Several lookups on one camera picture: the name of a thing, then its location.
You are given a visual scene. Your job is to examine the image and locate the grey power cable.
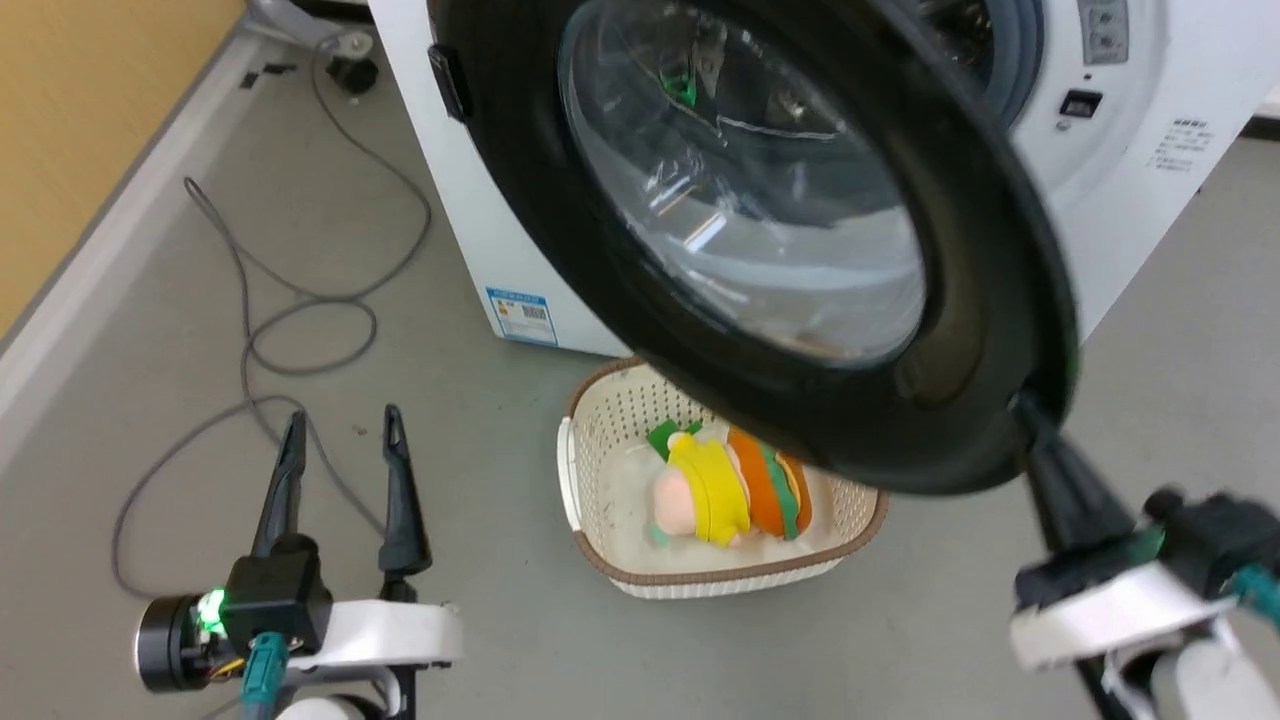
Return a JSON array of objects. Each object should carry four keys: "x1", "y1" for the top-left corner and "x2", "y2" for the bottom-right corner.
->
[{"x1": 110, "y1": 35, "x2": 434, "y2": 602}]

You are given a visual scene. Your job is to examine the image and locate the teal right gripper cable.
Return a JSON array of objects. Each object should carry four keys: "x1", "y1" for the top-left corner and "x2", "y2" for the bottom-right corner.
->
[{"x1": 1230, "y1": 563, "x2": 1280, "y2": 629}]

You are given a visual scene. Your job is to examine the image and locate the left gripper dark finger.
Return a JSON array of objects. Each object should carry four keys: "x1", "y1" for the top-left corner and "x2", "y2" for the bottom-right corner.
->
[
  {"x1": 377, "y1": 403, "x2": 434, "y2": 578},
  {"x1": 250, "y1": 409, "x2": 321, "y2": 561}
]

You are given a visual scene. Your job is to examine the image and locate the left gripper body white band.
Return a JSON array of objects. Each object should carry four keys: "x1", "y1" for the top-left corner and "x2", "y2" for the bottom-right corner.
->
[{"x1": 137, "y1": 575, "x2": 464, "y2": 694}]

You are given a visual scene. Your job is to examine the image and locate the teal gripper cable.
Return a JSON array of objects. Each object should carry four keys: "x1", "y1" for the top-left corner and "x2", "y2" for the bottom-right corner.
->
[
  {"x1": 238, "y1": 631, "x2": 291, "y2": 720},
  {"x1": 1230, "y1": 563, "x2": 1280, "y2": 629}
]

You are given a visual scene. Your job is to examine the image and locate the cream perforated laundry basket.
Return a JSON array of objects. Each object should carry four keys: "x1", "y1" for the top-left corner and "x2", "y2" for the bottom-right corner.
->
[{"x1": 556, "y1": 357, "x2": 890, "y2": 600}]

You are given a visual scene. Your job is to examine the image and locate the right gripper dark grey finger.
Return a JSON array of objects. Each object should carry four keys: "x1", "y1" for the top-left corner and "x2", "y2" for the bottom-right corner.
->
[{"x1": 1012, "y1": 392, "x2": 1143, "y2": 561}]

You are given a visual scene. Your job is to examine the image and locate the burger plush doll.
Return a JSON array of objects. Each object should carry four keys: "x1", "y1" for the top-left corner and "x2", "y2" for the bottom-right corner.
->
[{"x1": 646, "y1": 420, "x2": 814, "y2": 549}]

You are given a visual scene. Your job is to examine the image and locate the white washing machine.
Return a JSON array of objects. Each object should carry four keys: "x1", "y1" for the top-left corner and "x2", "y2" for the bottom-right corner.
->
[{"x1": 367, "y1": 0, "x2": 1280, "y2": 359}]

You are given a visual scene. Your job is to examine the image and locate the grey stand leg with caster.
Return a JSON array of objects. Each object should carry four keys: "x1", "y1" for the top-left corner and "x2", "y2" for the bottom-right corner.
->
[{"x1": 244, "y1": 0, "x2": 382, "y2": 97}]

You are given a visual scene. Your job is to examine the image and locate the blue energy label sticker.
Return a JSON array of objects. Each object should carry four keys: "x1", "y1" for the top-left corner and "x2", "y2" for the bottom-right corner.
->
[{"x1": 485, "y1": 287, "x2": 560, "y2": 348}]

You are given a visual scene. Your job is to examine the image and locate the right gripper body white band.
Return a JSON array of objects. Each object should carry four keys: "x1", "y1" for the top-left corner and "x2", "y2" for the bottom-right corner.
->
[{"x1": 1009, "y1": 528, "x2": 1243, "y2": 673}]

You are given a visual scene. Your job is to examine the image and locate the teal left gripper cable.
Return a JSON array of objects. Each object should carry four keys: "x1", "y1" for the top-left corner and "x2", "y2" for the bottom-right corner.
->
[{"x1": 238, "y1": 631, "x2": 291, "y2": 720}]

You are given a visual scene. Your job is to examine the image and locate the black round washing machine door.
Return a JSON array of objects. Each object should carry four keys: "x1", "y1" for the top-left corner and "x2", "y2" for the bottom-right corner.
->
[{"x1": 427, "y1": 0, "x2": 1082, "y2": 497}]

